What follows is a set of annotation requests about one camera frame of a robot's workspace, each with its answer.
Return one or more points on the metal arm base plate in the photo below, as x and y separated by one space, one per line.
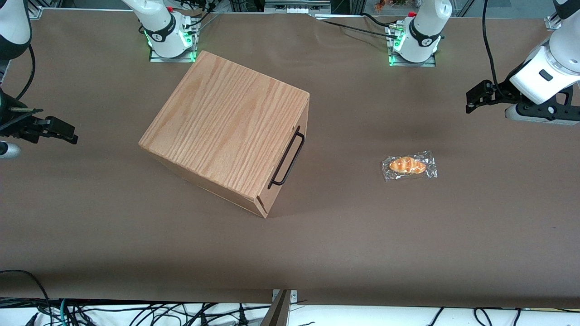
172 59
412 64

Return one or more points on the brown paper table cover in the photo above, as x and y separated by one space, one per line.
408 249

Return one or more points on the croissant in clear plastic wrap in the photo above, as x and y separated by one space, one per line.
408 165

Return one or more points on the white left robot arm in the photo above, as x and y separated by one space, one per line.
423 31

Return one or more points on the small metal bracket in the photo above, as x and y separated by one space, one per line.
293 295

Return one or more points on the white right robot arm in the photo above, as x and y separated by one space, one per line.
163 27

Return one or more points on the orange background objects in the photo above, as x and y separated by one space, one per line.
385 4

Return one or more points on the grey background device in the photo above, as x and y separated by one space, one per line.
297 6

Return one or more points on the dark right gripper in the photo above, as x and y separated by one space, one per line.
10 123

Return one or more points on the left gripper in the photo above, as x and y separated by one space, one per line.
502 96

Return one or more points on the light wooden drawer cabinet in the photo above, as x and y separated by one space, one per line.
222 122

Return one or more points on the aluminium frame profile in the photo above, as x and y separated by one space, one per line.
553 22
35 9

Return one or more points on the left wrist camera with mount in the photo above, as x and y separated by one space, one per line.
543 115

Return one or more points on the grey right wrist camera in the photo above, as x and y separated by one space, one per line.
8 150

